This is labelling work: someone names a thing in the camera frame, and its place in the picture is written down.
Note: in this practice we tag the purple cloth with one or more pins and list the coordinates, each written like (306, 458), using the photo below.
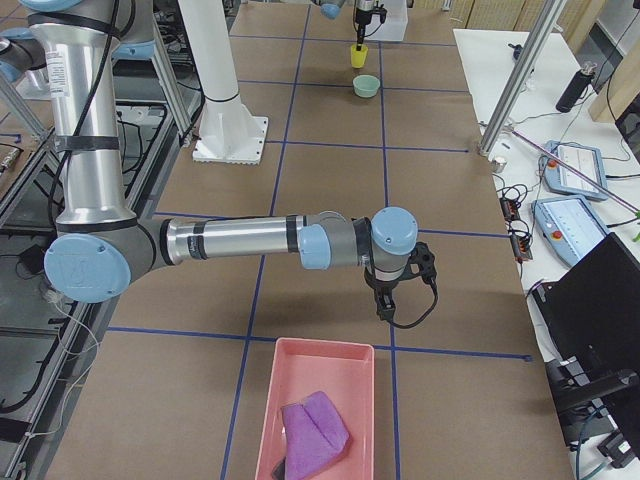
(316, 436)

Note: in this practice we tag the mint green bowl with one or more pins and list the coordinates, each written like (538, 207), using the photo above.
(366, 86)

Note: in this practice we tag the small metal cylinder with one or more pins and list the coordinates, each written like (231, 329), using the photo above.
(498, 164)

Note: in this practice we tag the far blue teach pendant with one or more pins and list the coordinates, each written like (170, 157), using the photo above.
(585, 159)

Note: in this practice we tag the black computer monitor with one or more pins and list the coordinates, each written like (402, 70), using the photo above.
(592, 315)

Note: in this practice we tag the aluminium frame post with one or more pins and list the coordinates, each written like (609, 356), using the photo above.
(532, 48)

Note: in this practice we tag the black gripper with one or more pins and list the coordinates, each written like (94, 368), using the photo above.
(384, 288)
(363, 14)

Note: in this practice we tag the black water bottle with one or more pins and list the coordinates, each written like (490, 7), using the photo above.
(576, 87)

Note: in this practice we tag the pink plastic tray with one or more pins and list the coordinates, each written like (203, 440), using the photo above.
(346, 373)

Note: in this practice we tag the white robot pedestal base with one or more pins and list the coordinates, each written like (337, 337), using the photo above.
(228, 132)

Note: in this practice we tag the grabber reacher stick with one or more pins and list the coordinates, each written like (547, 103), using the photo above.
(549, 155)

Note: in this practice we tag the blue teach pendant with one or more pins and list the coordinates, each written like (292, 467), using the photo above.
(585, 159)
(570, 225)

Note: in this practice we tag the yellow plastic cup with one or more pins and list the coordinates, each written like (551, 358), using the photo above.
(358, 55)

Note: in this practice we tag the near blue teach pendant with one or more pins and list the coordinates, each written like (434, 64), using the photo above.
(570, 225)

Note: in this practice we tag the translucent white plastic box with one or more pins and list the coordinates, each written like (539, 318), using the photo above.
(394, 27)

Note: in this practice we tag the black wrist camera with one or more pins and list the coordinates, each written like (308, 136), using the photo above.
(421, 264)

